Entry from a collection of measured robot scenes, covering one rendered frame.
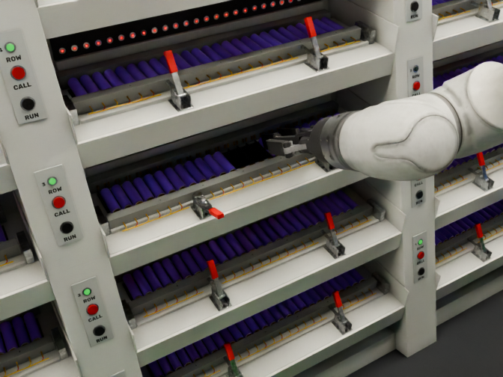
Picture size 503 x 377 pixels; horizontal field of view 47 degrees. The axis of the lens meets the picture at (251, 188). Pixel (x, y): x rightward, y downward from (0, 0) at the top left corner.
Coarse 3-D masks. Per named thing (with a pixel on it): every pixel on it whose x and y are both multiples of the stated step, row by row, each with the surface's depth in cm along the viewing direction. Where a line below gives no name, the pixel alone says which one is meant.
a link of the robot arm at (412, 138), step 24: (432, 96) 78; (360, 120) 77; (384, 120) 73; (408, 120) 70; (432, 120) 70; (456, 120) 77; (360, 144) 76; (384, 144) 73; (408, 144) 70; (432, 144) 70; (456, 144) 72; (360, 168) 79; (384, 168) 74; (408, 168) 71; (432, 168) 71
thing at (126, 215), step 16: (272, 160) 108; (288, 160) 109; (224, 176) 104; (240, 176) 104; (256, 176) 106; (272, 176) 106; (176, 192) 100; (192, 192) 101; (208, 192) 103; (224, 192) 103; (128, 208) 97; (144, 208) 97; (160, 208) 99; (112, 224) 95
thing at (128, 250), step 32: (320, 96) 123; (352, 96) 123; (224, 128) 114; (128, 160) 106; (96, 192) 104; (256, 192) 104; (288, 192) 105; (320, 192) 110; (160, 224) 97; (192, 224) 97; (224, 224) 101; (128, 256) 93; (160, 256) 97
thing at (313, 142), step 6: (324, 120) 90; (318, 126) 90; (312, 132) 90; (318, 132) 89; (306, 138) 93; (312, 138) 90; (318, 138) 89; (306, 144) 92; (312, 144) 90; (318, 144) 89; (306, 150) 92; (312, 150) 91; (318, 150) 89; (318, 156) 91; (324, 162) 92
